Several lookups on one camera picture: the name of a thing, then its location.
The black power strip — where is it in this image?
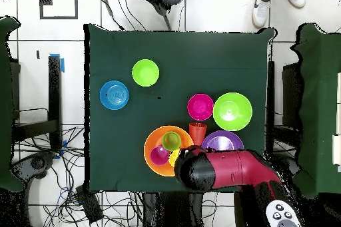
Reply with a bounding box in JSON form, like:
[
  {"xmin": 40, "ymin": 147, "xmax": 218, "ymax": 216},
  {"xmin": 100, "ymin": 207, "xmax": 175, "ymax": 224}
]
[{"xmin": 75, "ymin": 185, "xmax": 104, "ymax": 224}]

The purple cup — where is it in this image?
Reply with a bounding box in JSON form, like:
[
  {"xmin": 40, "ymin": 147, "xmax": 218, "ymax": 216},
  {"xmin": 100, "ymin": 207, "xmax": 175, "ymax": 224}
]
[{"xmin": 149, "ymin": 144, "xmax": 171, "ymax": 166}]

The white box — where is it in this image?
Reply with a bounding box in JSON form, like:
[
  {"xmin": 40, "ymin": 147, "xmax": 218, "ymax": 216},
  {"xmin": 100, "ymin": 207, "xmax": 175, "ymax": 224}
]
[{"xmin": 332, "ymin": 134, "xmax": 341, "ymax": 166}]

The dark green table cloth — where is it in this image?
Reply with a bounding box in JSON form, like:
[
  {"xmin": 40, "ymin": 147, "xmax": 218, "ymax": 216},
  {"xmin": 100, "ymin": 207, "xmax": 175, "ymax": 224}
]
[{"xmin": 83, "ymin": 23, "xmax": 278, "ymax": 194}]

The person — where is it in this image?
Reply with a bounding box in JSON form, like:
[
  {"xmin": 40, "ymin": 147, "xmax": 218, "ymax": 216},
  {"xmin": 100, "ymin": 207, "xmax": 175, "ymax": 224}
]
[{"xmin": 251, "ymin": 0, "xmax": 306, "ymax": 29}]

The red-orange cup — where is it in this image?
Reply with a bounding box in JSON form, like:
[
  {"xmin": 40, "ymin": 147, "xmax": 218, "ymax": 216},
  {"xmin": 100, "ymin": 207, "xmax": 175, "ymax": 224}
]
[{"xmin": 188, "ymin": 122, "xmax": 208, "ymax": 147}]

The blue bowl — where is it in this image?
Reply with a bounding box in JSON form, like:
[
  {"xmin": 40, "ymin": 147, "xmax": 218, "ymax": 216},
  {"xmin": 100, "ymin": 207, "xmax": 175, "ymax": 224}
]
[{"xmin": 99, "ymin": 80, "xmax": 130, "ymax": 111}]

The yellow cup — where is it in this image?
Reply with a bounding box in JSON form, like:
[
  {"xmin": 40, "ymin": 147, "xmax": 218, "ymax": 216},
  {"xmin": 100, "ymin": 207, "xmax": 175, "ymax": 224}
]
[{"xmin": 169, "ymin": 148, "xmax": 181, "ymax": 168}]

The small green bowl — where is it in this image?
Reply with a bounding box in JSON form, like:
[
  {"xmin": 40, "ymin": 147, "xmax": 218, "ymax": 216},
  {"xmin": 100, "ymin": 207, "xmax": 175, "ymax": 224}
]
[{"xmin": 131, "ymin": 59, "xmax": 160, "ymax": 87}]

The blue tape strip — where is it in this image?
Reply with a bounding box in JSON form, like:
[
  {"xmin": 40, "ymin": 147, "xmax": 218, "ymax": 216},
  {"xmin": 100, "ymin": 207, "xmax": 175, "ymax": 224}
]
[{"xmin": 49, "ymin": 53, "xmax": 65, "ymax": 74}]

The bundle of floor cables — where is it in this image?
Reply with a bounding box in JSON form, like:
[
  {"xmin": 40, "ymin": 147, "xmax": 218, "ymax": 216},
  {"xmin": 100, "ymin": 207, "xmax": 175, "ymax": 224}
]
[{"xmin": 13, "ymin": 124, "xmax": 145, "ymax": 227}]

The large green bowl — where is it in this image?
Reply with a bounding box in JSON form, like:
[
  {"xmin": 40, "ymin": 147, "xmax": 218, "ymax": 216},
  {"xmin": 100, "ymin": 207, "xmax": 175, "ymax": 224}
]
[{"xmin": 212, "ymin": 92, "xmax": 253, "ymax": 132}]

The black metal stand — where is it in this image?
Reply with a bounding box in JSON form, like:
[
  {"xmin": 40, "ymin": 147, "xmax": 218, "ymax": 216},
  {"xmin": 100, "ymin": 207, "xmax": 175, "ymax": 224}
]
[{"xmin": 10, "ymin": 55, "xmax": 63, "ymax": 153}]

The large orange bowl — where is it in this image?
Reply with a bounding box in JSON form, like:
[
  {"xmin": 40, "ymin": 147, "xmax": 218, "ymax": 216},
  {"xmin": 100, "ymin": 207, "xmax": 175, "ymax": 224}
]
[{"xmin": 143, "ymin": 125, "xmax": 194, "ymax": 178}]

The purple bowl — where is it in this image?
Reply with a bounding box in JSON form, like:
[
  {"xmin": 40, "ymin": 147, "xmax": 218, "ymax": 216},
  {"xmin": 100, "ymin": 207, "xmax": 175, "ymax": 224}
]
[{"xmin": 200, "ymin": 130, "xmax": 245, "ymax": 152}]

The green cup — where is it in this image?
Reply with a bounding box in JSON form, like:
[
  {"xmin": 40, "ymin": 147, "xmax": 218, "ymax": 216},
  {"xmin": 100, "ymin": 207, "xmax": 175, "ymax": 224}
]
[{"xmin": 161, "ymin": 131, "xmax": 182, "ymax": 152}]

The pink bowl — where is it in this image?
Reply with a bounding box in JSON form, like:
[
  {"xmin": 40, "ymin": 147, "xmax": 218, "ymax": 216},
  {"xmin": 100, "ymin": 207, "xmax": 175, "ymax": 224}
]
[{"xmin": 186, "ymin": 93, "xmax": 214, "ymax": 122}]

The green cloth covered side table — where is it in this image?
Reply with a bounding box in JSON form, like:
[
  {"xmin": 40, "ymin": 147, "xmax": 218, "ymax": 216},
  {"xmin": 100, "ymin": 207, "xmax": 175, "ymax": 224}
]
[
  {"xmin": 290, "ymin": 22, "xmax": 341, "ymax": 199},
  {"xmin": 0, "ymin": 15, "xmax": 25, "ymax": 192}
]

